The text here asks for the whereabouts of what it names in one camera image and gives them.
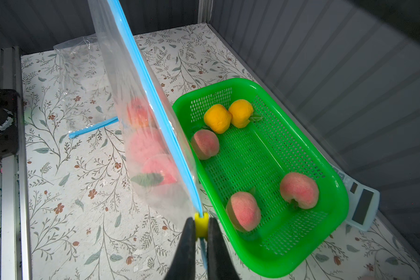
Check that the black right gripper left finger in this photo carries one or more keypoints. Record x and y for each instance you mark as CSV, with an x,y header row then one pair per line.
x,y
183,266

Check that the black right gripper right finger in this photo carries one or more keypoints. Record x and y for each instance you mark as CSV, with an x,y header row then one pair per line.
x,y
220,266

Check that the clear zip-top bag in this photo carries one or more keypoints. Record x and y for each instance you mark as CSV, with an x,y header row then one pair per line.
x,y
84,86
130,76

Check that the pink peach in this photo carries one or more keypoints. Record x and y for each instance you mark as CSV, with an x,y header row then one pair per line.
x,y
164,165
205,144
243,211
145,143
301,189

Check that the red yellow peach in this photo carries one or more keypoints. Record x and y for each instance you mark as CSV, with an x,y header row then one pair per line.
x,y
139,114

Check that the green plastic basket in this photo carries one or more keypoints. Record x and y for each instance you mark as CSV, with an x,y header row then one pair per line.
x,y
257,158

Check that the light blue calculator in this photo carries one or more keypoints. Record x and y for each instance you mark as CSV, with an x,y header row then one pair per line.
x,y
363,202

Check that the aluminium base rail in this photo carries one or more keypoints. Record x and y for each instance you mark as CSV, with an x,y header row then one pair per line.
x,y
15,263

